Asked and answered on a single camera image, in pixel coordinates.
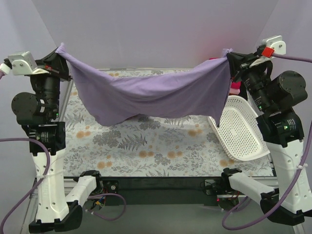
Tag purple t shirt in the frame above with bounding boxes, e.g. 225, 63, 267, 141
56, 45, 231, 126

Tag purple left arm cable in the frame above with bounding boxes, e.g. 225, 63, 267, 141
0, 63, 127, 234

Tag pink folded t shirt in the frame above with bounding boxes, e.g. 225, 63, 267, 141
229, 88, 240, 95

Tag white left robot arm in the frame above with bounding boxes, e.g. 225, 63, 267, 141
8, 51, 104, 234

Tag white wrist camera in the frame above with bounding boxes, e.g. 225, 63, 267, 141
249, 35, 286, 68
8, 51, 49, 76

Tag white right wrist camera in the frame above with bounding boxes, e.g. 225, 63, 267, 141
249, 35, 286, 68

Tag magenta folded t shirt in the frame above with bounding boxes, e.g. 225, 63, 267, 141
209, 57, 242, 90

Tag floral patterned table mat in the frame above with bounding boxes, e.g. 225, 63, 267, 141
61, 83, 273, 176

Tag black folded t shirt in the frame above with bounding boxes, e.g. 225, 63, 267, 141
239, 82, 248, 101

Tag white perforated plastic basket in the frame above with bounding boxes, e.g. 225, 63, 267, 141
208, 95, 270, 161

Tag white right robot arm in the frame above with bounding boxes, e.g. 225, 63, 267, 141
220, 52, 312, 226

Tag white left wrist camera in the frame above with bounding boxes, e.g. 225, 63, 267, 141
8, 51, 49, 76

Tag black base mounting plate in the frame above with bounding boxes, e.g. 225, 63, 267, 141
75, 175, 251, 206

